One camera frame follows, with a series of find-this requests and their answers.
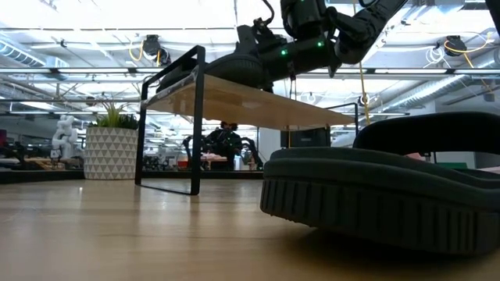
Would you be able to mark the black slide sandal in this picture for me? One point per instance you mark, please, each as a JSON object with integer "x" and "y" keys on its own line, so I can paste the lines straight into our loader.
{"x": 371, "y": 195}
{"x": 234, "y": 72}

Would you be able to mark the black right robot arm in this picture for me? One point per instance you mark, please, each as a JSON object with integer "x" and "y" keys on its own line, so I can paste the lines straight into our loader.
{"x": 351, "y": 27}

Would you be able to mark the person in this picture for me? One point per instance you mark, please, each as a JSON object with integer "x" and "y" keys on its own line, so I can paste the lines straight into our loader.
{"x": 226, "y": 144}

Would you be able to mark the plant in white patterned pot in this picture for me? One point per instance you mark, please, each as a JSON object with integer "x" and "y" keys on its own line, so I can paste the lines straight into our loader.
{"x": 111, "y": 152}

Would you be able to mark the white robot figure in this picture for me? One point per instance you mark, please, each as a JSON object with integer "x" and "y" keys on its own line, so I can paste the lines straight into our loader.
{"x": 64, "y": 136}

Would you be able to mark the green box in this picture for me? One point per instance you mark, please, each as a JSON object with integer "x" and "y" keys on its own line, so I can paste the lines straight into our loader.
{"x": 453, "y": 166}

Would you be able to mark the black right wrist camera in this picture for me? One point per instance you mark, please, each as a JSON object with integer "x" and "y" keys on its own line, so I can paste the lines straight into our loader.
{"x": 271, "y": 37}

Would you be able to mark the wooden shelf black metal frame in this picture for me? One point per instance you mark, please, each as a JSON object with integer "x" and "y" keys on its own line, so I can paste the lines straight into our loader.
{"x": 242, "y": 105}

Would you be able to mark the black aluminium table frame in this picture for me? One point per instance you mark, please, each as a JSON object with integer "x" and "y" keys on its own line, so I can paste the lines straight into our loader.
{"x": 39, "y": 176}

